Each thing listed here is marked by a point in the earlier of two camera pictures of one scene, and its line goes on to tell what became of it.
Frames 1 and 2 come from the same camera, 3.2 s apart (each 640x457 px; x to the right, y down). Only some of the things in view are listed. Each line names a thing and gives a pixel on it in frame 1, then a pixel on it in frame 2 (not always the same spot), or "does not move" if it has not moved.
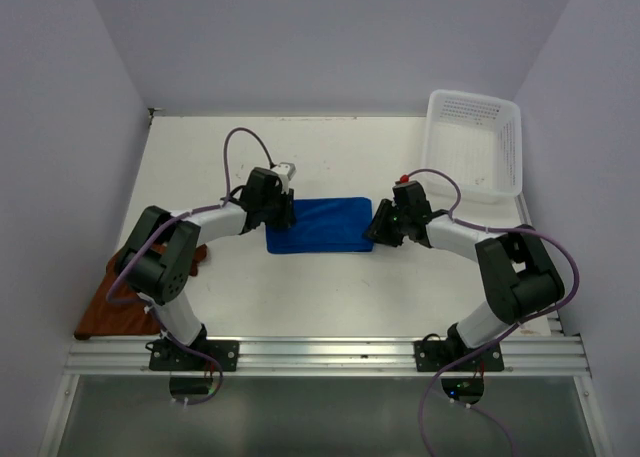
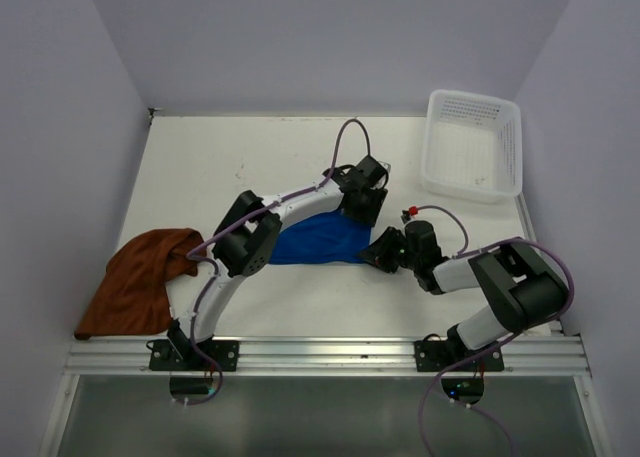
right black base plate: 436,355 does not move
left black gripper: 287,217 -> 368,216
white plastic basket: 476,137 does not move
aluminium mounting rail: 325,356 does not move
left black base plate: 167,356 does not move
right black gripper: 378,230 -> 377,252
